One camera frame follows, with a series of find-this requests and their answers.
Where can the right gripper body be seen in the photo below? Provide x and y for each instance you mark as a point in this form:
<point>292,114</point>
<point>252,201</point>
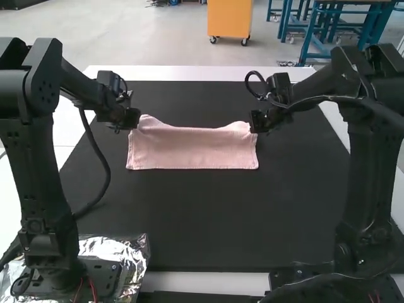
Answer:
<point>259,121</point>

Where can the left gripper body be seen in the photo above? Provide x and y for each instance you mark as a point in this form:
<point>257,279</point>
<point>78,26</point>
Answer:
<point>130,118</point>

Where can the pale towel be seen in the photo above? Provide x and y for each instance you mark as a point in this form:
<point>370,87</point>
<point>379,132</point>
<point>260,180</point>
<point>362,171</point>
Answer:
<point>192,148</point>

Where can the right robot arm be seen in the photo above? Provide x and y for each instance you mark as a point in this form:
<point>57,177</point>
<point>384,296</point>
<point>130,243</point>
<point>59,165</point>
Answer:
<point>369,151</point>

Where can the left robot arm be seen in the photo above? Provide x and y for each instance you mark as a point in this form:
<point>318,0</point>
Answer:
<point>38,151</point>

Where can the yellow wheeled cart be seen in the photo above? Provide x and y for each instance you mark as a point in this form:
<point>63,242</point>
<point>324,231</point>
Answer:
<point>230,19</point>

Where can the blue workbench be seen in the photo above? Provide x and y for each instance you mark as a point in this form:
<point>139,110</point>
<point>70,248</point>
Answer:
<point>318,31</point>

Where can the black mat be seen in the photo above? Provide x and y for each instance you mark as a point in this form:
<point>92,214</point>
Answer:
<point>205,214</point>

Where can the silver foil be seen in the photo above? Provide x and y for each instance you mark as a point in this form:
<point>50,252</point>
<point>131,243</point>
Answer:
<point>129,252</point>

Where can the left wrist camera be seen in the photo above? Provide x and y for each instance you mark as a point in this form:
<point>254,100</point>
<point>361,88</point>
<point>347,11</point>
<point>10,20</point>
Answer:
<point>110,80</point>

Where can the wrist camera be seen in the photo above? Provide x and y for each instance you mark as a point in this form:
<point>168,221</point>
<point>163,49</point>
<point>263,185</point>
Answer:
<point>279,83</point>
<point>110,80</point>

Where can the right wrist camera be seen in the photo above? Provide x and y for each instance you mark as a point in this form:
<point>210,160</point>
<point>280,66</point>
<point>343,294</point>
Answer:
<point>279,83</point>

